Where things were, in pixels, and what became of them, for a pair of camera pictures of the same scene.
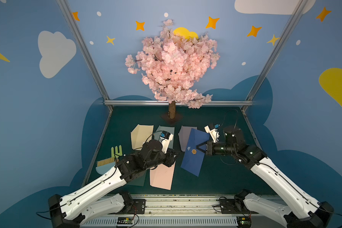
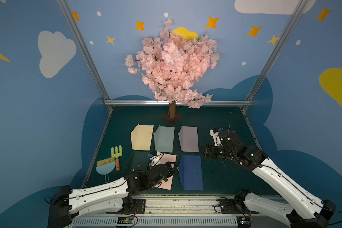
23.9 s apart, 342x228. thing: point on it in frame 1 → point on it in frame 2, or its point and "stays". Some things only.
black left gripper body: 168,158 → 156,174
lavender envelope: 184,134 stays
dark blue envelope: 193,157 → 190,173
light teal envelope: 170,129 stays
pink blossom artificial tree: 174,66 stays
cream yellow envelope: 141,134 stays
